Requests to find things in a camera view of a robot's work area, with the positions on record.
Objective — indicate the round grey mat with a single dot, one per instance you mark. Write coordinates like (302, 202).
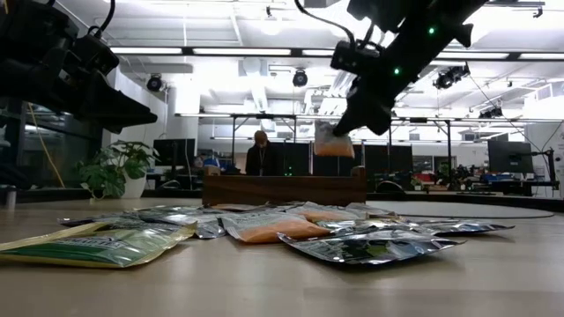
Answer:
(458, 209)

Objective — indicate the person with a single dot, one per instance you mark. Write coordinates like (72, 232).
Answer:
(262, 158)

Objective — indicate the black ceiling spotlight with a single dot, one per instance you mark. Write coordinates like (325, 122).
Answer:
(451, 75)
(154, 83)
(300, 78)
(491, 113)

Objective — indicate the brown wooden compartment tray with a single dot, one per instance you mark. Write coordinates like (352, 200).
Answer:
(282, 189)

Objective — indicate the green potted plant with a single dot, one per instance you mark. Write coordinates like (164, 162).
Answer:
(112, 169)

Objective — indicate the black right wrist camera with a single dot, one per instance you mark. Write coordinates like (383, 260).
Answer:
(354, 57)

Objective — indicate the black office partition screens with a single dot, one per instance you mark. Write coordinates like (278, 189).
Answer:
(388, 158)

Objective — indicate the black aluminium table frame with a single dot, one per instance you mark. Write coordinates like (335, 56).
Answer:
(506, 201)

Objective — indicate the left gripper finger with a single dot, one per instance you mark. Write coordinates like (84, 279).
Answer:
(121, 127)
(114, 105)

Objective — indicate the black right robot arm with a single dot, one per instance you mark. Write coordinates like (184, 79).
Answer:
(440, 22)

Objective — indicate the black computer monitor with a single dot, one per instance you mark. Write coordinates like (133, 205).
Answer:
(174, 152)

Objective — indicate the grey metal post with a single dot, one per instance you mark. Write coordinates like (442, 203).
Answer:
(9, 197)

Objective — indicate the black metal rig frame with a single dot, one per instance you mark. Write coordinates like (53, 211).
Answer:
(418, 120)
(264, 116)

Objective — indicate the black monitor on arm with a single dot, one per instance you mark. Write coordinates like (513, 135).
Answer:
(509, 156)

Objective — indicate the cluttered office desk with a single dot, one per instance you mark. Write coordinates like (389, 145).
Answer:
(484, 178)

